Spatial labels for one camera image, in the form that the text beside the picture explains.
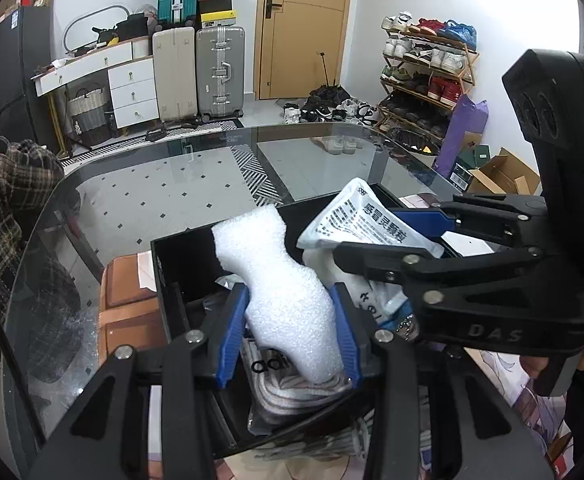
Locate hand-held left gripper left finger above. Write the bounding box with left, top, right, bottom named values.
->
left=26, top=282, right=253, bottom=480

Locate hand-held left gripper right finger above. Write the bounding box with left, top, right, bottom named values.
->
left=328, top=282, right=555, bottom=480

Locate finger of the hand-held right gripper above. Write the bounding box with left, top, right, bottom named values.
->
left=389, top=194, right=549, bottom=248
left=333, top=241, right=549, bottom=307

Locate silver foil medicine packet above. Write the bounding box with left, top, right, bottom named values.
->
left=297, top=177, right=445, bottom=261

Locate white foam piece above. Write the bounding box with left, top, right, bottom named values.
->
left=211, top=205, right=350, bottom=385

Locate clear bag of white laces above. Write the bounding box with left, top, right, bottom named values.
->
left=242, top=330, right=373, bottom=436

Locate black cardboard box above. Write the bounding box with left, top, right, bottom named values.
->
left=151, top=182, right=473, bottom=461

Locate green box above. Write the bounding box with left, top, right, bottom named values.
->
left=454, top=145, right=493, bottom=186

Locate purple bag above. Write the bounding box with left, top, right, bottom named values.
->
left=434, top=94, right=489, bottom=178

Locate open brown cardboard box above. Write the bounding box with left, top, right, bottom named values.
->
left=467, top=147, right=543, bottom=196

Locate printed desk mat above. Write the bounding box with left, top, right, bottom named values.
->
left=99, top=192, right=578, bottom=480

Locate pile of floor shoes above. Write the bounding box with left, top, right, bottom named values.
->
left=284, top=97, right=380, bottom=155

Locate black umbrella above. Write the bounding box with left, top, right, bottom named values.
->
left=304, top=52, right=353, bottom=111

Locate wooden shoe rack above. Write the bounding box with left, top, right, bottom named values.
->
left=378, top=12, right=479, bottom=149

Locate collection of racked shoes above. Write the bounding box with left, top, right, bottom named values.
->
left=379, top=12, right=477, bottom=143

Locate wooden door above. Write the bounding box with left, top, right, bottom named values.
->
left=253, top=0, right=355, bottom=101

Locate silver suitcase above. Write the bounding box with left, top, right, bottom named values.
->
left=195, top=26, right=246, bottom=121

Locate wicker basket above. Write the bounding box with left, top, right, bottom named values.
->
left=66, top=82, right=112, bottom=146

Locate white dresser desk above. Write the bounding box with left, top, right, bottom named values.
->
left=32, top=40, right=160, bottom=131

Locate beige suitcase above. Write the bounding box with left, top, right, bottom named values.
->
left=152, top=26, right=199, bottom=123

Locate black yellow shoebox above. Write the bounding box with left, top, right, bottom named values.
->
left=201, top=10, right=237, bottom=30

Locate black bag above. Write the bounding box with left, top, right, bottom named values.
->
left=116, top=14, right=150, bottom=38

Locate black refrigerator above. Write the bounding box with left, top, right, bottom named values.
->
left=0, top=6, right=55, bottom=146

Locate oval mirror frame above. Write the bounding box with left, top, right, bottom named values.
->
left=63, top=5, right=131, bottom=53

